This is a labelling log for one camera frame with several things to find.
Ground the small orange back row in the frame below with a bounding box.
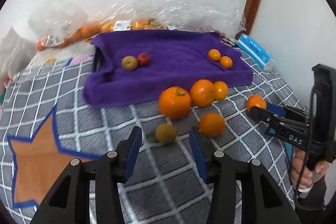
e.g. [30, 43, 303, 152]
[219, 56, 233, 69]

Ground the small orange row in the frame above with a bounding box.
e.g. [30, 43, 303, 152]
[246, 94, 266, 112]
[219, 56, 233, 69]

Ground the oval orange fruit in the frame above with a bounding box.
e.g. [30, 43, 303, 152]
[208, 49, 221, 62]

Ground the green-brown small fruit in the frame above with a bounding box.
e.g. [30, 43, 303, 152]
[121, 56, 138, 71]
[155, 123, 178, 144]

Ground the small red fruit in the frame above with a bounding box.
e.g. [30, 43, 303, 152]
[137, 53, 150, 67]

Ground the right hand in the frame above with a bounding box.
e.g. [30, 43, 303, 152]
[290, 148, 330, 189]

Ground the small orange front row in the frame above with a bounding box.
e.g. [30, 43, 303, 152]
[246, 94, 266, 112]

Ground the orange back row right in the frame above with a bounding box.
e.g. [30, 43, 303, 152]
[213, 81, 228, 101]

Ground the blue white tissue pack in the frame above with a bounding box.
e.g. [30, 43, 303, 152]
[236, 34, 276, 72]

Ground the large orange back row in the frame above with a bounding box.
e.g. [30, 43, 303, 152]
[190, 79, 215, 107]

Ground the grey checked bed cover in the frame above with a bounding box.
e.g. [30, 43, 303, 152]
[0, 48, 308, 224]

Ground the orange with stem left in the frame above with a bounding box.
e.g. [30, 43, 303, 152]
[158, 86, 192, 120]

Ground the purple towel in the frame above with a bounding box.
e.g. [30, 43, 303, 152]
[83, 30, 253, 108]

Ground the white plastic bag left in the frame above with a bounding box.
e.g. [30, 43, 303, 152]
[0, 28, 37, 90]

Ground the clear plastic bag of oranges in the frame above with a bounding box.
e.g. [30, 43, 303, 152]
[29, 7, 167, 52]

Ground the clear crumpled plastic bag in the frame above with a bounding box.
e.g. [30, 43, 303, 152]
[101, 0, 245, 38]

